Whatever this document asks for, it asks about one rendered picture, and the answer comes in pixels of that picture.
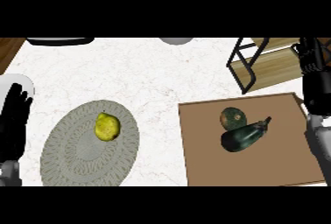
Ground dark purple eggplant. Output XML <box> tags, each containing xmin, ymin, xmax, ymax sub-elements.
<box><xmin>221</xmin><ymin>116</ymin><xmax>274</xmax><ymax>153</ymax></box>

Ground white rounded object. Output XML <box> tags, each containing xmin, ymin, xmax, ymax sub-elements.
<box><xmin>0</xmin><ymin>73</ymin><xmax>37</xmax><ymax>117</ymax></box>

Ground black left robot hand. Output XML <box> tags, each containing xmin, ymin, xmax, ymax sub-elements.
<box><xmin>0</xmin><ymin>82</ymin><xmax>36</xmax><ymax>164</ymax></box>

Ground black and white appliance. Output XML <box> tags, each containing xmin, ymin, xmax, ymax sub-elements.
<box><xmin>25</xmin><ymin>37</ymin><xmax>96</xmax><ymax>46</ymax></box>

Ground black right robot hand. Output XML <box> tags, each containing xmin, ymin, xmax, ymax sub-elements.
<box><xmin>291</xmin><ymin>37</ymin><xmax>331</xmax><ymax>116</ymax></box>

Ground grey woven oval placemat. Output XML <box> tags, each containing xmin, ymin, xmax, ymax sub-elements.
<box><xmin>39</xmin><ymin>100</ymin><xmax>141</xmax><ymax>187</ymax></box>

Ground yellow pear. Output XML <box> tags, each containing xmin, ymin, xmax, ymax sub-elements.
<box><xmin>93</xmin><ymin>111</ymin><xmax>122</xmax><ymax>143</ymax></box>

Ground green avocado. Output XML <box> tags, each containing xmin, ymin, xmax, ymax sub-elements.
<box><xmin>219</xmin><ymin>107</ymin><xmax>249</xmax><ymax>131</ymax></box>

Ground grey round object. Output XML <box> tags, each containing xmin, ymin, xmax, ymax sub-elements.
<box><xmin>160</xmin><ymin>37</ymin><xmax>195</xmax><ymax>46</ymax></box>

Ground black wire wooden tiered shelf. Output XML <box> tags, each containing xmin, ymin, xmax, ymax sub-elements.
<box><xmin>226</xmin><ymin>37</ymin><xmax>331</xmax><ymax>95</ymax></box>

